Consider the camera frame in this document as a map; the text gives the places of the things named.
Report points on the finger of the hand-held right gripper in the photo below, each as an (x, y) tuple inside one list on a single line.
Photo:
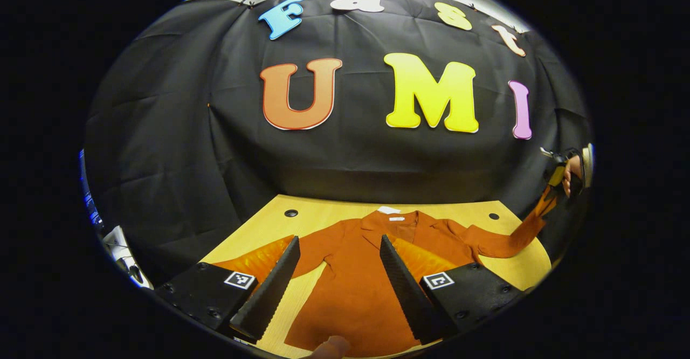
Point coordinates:
[(556, 175)]

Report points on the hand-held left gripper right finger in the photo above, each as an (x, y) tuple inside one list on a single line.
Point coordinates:
[(409, 294)]

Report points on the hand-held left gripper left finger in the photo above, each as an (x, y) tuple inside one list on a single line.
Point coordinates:
[(269, 294)]

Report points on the orange button coat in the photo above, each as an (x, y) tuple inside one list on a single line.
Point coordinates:
[(356, 294)]

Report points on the black backdrop cloth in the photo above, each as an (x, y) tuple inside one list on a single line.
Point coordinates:
[(350, 165)]

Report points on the white object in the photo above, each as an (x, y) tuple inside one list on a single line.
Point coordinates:
[(116, 240)]

